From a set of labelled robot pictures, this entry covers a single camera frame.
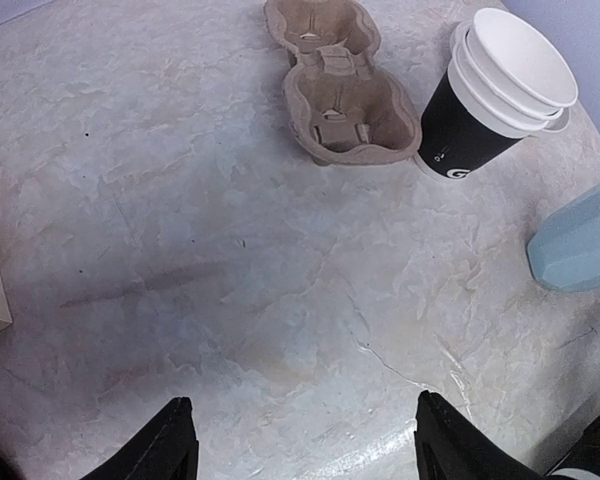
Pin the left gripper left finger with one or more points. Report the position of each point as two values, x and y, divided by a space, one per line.
164 448

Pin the black paper coffee cup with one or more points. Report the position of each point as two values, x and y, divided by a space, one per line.
582 461

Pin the brown pulp cup carrier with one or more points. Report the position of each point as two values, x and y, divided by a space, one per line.
343 108

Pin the stack of paper cups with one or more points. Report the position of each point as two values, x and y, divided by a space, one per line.
505 82

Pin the light blue ceramic mug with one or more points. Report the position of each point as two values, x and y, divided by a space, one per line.
564 254

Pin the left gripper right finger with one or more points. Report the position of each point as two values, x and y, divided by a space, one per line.
448 446

